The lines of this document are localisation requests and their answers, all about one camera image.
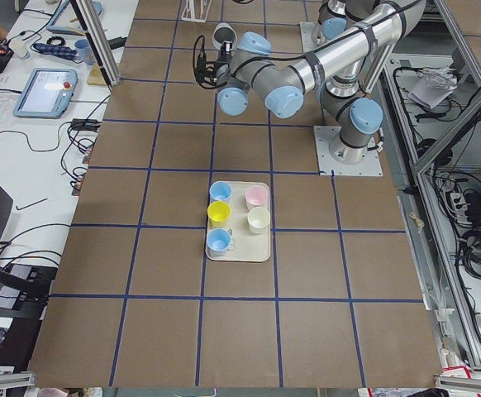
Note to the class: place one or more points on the grey plastic cup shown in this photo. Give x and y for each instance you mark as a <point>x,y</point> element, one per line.
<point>223,33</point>

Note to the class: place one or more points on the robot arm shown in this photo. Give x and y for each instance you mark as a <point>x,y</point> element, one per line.
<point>331,20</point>
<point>353,40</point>

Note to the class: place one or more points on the pink plastic cup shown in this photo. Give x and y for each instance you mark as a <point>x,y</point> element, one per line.
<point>256,196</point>

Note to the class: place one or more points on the blue plastic cup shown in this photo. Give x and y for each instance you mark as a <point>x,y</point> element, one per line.
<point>219,242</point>
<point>220,191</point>

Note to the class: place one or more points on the yellow plastic cup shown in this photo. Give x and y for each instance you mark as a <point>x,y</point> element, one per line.
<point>218,213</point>

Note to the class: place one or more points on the pale green plastic cup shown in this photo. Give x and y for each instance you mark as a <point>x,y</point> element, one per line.
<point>258,220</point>

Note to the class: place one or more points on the blue cup on desk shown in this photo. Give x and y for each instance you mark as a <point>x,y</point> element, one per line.
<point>84,52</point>

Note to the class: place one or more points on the white serving tray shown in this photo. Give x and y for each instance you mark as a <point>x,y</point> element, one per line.
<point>249,247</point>

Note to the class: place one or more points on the wooden mug tree stand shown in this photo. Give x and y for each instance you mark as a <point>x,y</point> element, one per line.
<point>95,77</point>

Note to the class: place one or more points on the blue teach pendant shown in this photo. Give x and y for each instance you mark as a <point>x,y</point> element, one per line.
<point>64,21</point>
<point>46,94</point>

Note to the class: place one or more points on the folded plaid cloth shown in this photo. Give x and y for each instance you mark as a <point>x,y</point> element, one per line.
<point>60,51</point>

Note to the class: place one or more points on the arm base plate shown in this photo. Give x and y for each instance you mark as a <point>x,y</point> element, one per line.
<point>334,158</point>
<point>312,36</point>

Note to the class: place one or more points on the white wire cup rack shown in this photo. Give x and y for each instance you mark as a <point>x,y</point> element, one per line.
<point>196,10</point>

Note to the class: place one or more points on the aluminium frame post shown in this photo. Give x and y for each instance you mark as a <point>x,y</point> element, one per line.
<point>92,28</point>

